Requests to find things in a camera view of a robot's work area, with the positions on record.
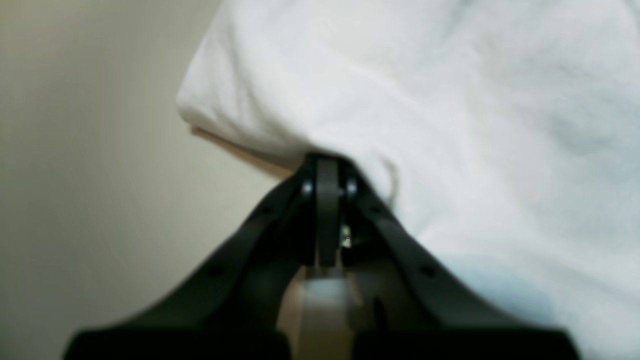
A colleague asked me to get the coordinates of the white printed T-shirt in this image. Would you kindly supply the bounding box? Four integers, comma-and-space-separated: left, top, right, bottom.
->
176, 0, 640, 360

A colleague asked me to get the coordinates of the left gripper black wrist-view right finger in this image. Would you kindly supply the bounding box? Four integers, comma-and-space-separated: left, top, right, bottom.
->
341, 161, 579, 360

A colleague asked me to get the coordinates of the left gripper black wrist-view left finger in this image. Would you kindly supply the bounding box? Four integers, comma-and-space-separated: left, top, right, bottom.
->
64, 153, 343, 360

